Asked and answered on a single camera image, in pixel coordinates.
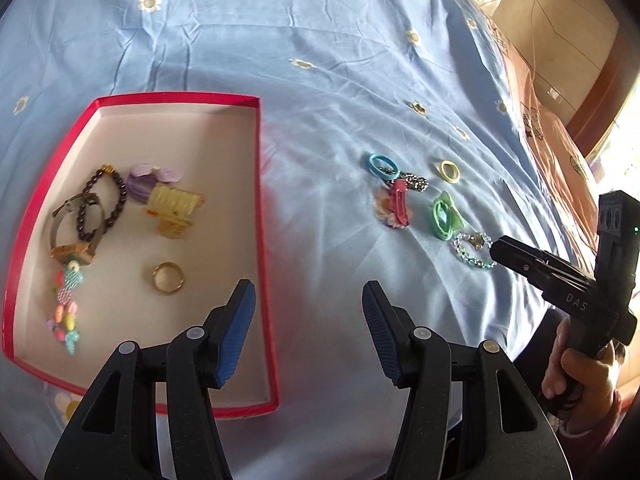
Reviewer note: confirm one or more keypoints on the person's right hand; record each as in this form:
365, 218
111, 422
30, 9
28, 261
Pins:
585, 377

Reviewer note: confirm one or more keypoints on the colourful bead charm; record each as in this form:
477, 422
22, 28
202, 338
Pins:
70, 280

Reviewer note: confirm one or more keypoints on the purple hair clip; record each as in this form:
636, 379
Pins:
140, 185

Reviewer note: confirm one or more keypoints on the person's right forearm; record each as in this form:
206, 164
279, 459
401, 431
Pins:
590, 435

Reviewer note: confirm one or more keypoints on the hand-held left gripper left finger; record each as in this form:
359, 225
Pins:
235, 340

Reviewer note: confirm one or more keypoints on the brown wooden trim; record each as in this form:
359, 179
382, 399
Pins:
605, 85

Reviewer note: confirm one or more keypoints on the red shallow box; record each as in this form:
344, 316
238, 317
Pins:
200, 160

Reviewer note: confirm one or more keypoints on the pink hair clip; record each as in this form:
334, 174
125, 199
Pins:
400, 200

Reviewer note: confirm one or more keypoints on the floral fabric hair clip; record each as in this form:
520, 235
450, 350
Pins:
382, 210

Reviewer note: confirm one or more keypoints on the yellow hair claw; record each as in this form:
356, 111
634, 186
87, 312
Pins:
172, 205

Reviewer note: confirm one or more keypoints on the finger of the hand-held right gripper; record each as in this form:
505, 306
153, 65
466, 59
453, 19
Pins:
525, 251
520, 264

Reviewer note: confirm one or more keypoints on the blue flowered bedsheet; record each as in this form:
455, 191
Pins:
325, 60

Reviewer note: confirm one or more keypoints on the metal band watch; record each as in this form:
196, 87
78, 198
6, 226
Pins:
75, 252

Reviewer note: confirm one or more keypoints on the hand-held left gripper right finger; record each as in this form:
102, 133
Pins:
380, 340

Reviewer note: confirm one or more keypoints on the pink printed blanket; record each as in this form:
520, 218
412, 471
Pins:
555, 150

